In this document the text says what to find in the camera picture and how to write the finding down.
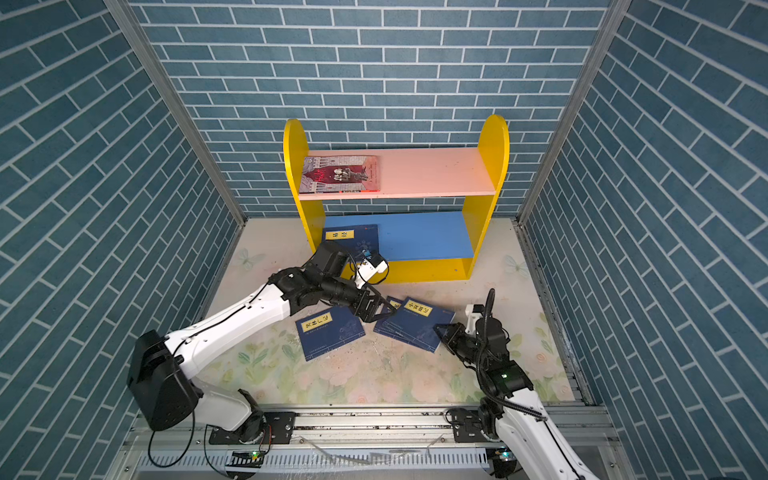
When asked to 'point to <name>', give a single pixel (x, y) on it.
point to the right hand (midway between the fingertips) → (431, 325)
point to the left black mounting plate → (275, 427)
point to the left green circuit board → (246, 459)
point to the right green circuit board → (504, 464)
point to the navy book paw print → (353, 240)
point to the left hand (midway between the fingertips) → (386, 303)
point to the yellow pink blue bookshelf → (427, 203)
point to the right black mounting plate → (467, 426)
